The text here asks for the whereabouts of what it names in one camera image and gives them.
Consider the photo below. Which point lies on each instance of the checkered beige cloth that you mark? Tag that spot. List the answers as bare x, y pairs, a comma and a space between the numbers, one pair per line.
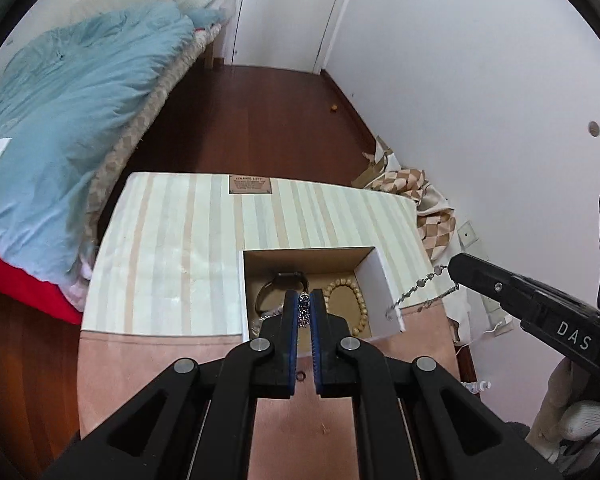
432, 205

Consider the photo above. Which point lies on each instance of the brown cardboard piece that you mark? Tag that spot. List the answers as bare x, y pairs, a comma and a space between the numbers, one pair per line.
367, 175

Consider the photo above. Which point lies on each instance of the small white bottle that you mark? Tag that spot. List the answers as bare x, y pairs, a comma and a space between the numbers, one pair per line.
477, 387

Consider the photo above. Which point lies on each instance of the white door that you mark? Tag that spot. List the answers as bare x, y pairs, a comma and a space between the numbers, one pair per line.
285, 10

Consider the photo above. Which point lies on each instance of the white wall socket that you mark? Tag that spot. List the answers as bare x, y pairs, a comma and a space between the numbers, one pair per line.
467, 234

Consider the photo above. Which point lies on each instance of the striped beige table cloth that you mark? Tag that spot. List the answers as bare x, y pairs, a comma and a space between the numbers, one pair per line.
180, 260

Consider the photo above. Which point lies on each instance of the cardboard jewelry box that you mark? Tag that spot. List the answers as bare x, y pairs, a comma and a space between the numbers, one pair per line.
375, 300

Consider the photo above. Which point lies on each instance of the checkered beige mattress cover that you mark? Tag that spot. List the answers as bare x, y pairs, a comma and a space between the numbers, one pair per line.
130, 135

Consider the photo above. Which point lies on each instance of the red bed sheet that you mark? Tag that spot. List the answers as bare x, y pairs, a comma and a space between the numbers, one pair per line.
25, 287

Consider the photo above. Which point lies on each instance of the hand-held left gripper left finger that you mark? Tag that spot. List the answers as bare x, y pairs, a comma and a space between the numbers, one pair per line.
293, 345

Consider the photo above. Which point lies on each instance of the light blue duvet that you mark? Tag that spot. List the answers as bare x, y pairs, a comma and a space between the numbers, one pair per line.
70, 110

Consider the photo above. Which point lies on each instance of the round white wall cap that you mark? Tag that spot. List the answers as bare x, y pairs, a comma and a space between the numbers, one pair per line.
593, 128

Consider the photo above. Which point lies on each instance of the person's right forearm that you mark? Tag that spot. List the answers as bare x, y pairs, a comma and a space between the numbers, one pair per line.
565, 410

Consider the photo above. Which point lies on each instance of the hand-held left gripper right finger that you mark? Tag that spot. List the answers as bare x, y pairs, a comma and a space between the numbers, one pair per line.
317, 345

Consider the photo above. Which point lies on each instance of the brown leather cloth label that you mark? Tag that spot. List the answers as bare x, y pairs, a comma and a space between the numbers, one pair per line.
250, 184

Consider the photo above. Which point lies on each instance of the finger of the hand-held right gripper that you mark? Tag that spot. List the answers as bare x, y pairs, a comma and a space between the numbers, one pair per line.
485, 275

